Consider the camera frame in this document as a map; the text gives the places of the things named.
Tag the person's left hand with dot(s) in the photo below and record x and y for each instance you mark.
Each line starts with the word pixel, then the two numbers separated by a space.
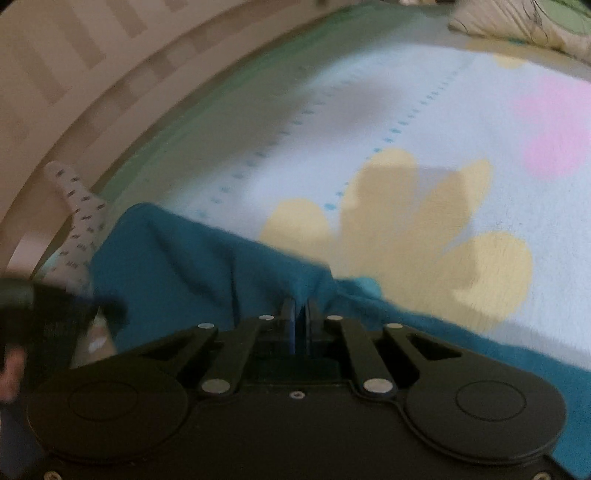
pixel 10 374

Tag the white patterned sock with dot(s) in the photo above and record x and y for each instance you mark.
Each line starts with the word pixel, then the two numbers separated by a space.
pixel 81 221

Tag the floral bed blanket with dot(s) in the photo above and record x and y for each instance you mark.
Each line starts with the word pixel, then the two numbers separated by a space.
pixel 415 161

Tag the teal pants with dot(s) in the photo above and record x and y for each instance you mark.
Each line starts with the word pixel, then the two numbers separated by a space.
pixel 194 277

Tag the wooden bed rail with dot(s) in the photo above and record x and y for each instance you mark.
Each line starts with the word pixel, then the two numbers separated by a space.
pixel 69 92

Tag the cream pillow with green print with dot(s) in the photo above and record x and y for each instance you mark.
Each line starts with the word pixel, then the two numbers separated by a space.
pixel 526 23

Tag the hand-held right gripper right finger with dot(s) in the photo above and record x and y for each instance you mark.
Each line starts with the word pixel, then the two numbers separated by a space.
pixel 308 323

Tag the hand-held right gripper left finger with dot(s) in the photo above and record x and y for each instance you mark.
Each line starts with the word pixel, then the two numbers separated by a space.
pixel 289 323

